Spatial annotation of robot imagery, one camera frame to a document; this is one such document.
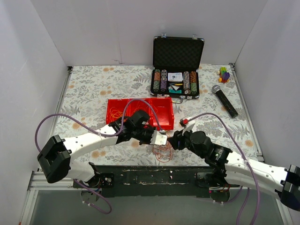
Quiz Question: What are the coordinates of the red plastic compartment bin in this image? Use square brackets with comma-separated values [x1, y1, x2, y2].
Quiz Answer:
[106, 97, 174, 131]

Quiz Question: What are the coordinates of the orange rubber band tangle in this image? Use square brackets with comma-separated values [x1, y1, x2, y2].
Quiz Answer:
[152, 143, 173, 163]

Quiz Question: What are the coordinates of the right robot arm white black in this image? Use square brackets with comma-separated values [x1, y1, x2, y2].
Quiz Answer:
[168, 131, 300, 211]

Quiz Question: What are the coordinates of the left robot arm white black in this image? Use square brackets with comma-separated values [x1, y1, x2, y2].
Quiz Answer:
[37, 110, 160, 188]

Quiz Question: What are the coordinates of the black handheld microphone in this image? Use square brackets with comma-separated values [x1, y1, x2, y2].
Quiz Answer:
[212, 85, 239, 118]

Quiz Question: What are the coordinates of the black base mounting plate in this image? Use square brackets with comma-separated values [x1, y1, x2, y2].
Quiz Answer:
[72, 165, 241, 199]

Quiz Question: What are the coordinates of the white playing card box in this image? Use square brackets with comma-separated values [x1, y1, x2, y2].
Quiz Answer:
[167, 72, 183, 82]

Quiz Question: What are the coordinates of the black poker chip case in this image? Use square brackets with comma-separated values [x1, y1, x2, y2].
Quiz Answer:
[150, 33, 205, 103]

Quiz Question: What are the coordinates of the colourful toy block train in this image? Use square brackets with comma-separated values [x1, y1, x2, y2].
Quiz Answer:
[217, 67, 230, 83]

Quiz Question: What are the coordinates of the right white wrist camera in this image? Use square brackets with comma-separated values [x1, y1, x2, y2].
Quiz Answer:
[180, 117, 195, 135]

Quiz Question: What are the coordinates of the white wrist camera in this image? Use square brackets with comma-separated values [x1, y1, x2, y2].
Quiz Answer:
[150, 130, 168, 145]
[180, 117, 195, 135]

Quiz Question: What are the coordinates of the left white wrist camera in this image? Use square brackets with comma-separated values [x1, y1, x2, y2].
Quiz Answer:
[150, 130, 168, 145]

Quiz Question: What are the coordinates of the aluminium frame rail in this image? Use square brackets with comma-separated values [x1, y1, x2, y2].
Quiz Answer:
[27, 171, 78, 191]

